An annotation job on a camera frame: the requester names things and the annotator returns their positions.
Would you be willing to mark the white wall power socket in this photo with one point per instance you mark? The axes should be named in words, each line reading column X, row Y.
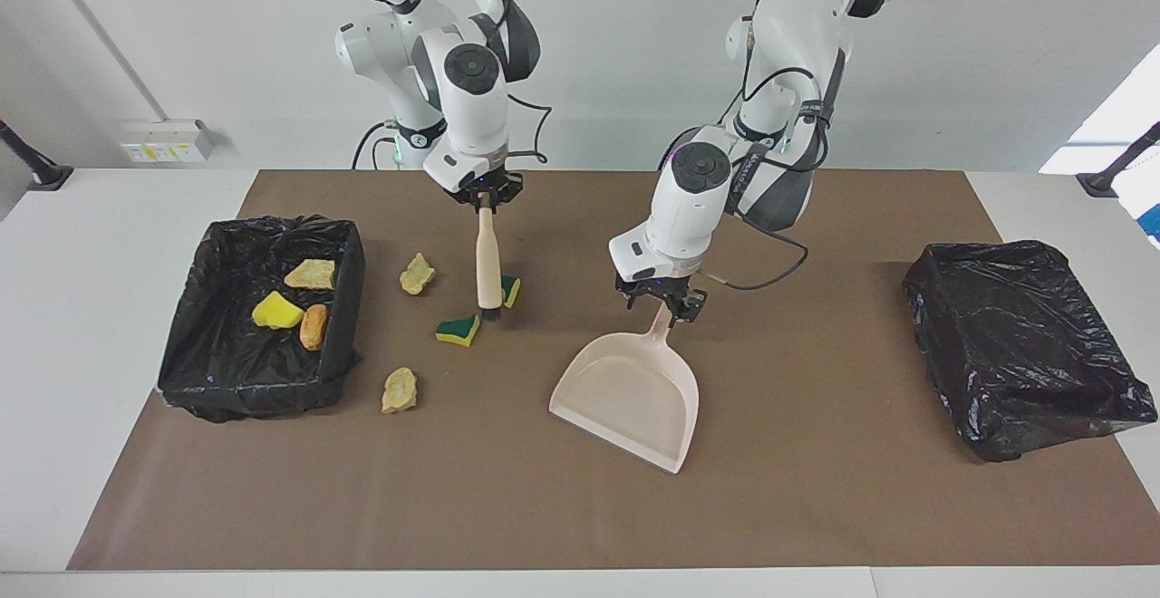
column 168, row 140

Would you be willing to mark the beige foam chunk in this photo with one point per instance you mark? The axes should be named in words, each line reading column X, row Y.
column 417, row 275
column 311, row 274
column 400, row 391

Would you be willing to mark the white panel blue edge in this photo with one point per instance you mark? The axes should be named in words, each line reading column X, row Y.
column 1144, row 204

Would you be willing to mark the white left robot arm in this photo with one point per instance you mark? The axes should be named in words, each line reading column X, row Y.
column 797, row 0

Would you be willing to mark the green yellow notched sponge piece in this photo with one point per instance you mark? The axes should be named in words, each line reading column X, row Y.
column 512, row 292

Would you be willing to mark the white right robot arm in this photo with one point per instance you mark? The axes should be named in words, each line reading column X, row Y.
column 471, row 118

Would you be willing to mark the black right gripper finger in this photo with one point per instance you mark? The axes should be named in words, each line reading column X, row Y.
column 507, row 188
column 467, row 197

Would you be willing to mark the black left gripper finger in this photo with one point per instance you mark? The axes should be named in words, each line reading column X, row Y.
column 634, row 290
column 689, row 301

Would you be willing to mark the brown oval cork sponge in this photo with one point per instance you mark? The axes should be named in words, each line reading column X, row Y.
column 314, row 326

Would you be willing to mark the brown paper table mat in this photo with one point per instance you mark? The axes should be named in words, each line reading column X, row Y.
column 816, row 507

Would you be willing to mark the beige plastic dustpan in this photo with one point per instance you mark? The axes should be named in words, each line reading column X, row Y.
column 634, row 399

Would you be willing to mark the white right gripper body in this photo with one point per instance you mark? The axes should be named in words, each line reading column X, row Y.
column 467, row 168

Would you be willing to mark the black bag lined bin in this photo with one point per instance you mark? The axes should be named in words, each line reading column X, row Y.
column 227, row 371
column 1024, row 344

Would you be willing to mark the black stand pole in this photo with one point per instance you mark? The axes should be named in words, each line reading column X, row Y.
column 1115, row 168
column 32, row 161

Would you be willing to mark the beige hand brush black bristles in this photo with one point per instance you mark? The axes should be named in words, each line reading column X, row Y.
column 489, row 258

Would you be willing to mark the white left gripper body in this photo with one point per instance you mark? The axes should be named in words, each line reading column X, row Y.
column 657, row 254

